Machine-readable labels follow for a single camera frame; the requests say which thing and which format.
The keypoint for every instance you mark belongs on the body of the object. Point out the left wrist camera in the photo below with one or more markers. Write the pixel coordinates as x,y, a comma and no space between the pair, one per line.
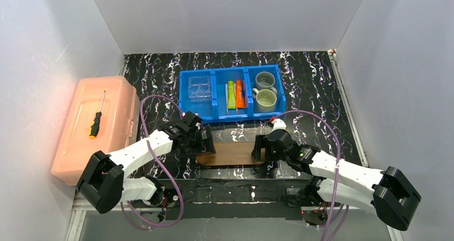
191,120

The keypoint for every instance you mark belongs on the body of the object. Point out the orange toothpaste tube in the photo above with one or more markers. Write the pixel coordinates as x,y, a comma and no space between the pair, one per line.
240,103

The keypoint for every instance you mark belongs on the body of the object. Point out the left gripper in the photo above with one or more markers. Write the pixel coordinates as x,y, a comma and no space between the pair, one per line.
204,140

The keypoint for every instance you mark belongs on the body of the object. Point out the green toothpaste tube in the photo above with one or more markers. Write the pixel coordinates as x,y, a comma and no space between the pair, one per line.
231,103

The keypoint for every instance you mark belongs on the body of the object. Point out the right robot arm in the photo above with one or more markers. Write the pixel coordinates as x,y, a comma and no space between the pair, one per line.
386,193

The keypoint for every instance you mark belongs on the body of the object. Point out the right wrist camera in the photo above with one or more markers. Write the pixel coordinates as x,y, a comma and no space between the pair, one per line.
278,124

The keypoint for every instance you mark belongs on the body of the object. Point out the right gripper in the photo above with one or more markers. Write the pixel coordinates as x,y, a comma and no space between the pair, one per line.
263,147

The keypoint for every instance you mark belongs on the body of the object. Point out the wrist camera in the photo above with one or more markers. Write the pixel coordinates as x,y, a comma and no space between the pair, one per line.
191,120
278,124

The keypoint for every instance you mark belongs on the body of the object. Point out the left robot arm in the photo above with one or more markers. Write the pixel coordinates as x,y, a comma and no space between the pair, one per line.
106,179

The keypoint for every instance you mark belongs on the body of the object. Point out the clear plastic holder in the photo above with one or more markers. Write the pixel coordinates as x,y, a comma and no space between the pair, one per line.
199,87

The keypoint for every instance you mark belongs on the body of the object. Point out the oval wooden tray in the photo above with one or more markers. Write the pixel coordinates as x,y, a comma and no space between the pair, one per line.
230,154

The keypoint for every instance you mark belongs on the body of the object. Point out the yellow black screwdriver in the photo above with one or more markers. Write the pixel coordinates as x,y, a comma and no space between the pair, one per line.
95,127

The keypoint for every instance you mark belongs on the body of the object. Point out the light green ceramic mug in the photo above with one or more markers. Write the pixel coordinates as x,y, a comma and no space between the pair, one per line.
265,100

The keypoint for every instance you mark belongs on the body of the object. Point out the grey ceramic mug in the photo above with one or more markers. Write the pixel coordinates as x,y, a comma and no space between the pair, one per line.
264,80

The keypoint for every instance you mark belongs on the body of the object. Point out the blue three-compartment plastic bin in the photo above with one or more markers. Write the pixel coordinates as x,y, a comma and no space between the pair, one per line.
213,109

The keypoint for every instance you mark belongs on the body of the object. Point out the pink plastic storage box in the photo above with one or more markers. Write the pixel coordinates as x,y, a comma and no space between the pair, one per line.
104,115

